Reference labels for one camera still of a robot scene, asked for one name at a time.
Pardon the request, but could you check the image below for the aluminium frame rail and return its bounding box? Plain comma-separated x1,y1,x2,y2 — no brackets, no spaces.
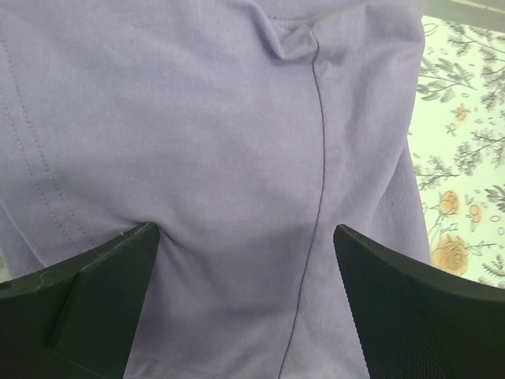
423,0,504,32

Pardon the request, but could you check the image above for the floral patterned table mat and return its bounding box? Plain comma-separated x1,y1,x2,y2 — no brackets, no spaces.
409,17,504,288

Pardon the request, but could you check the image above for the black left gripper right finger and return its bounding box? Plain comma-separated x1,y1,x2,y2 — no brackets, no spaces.
334,225,504,379

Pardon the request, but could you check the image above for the purple t shirt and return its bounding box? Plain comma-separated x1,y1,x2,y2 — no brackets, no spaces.
1,1,429,378

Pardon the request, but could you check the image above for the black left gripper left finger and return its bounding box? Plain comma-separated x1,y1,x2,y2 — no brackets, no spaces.
1,223,160,379

